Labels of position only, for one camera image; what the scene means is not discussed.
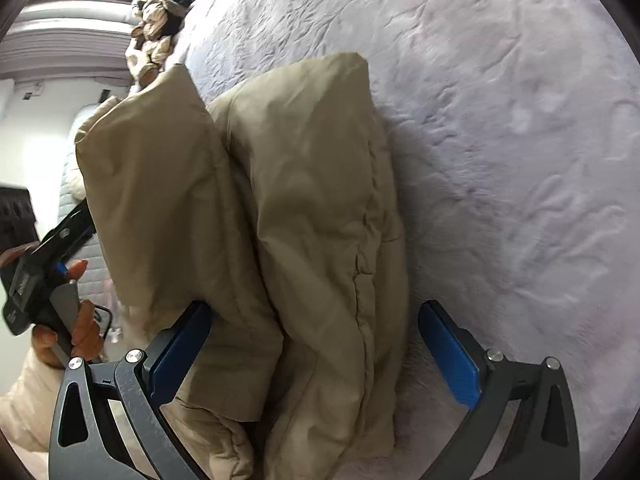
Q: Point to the dark wall socket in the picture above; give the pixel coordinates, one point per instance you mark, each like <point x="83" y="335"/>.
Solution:
<point x="105" y="96"/>

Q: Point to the tan plush toy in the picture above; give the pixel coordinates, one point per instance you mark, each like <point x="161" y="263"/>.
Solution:
<point x="152" y="35"/>

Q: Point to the person's left hand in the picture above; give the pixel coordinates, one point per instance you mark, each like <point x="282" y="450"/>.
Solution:
<point x="90" y="330"/>

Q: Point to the black tufted furniture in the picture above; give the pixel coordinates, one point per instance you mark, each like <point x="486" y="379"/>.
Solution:
<point x="15" y="220"/>

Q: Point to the lavender textured bed blanket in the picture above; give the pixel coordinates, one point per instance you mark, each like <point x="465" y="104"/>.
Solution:
<point x="500" y="160"/>

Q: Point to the person's left forearm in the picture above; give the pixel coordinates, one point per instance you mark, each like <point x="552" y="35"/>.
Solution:
<point x="25" y="410"/>

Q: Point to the tan puffer coat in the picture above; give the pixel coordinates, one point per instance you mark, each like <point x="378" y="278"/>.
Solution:
<point x="300" y="210"/>

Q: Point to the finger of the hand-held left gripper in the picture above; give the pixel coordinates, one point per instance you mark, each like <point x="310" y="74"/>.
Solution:
<point x="65" y="232"/>

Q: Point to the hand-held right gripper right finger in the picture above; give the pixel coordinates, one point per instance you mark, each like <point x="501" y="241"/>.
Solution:
<point x="450" y="355"/>

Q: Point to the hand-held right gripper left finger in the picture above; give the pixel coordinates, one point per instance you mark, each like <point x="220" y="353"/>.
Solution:
<point x="175" y="360"/>

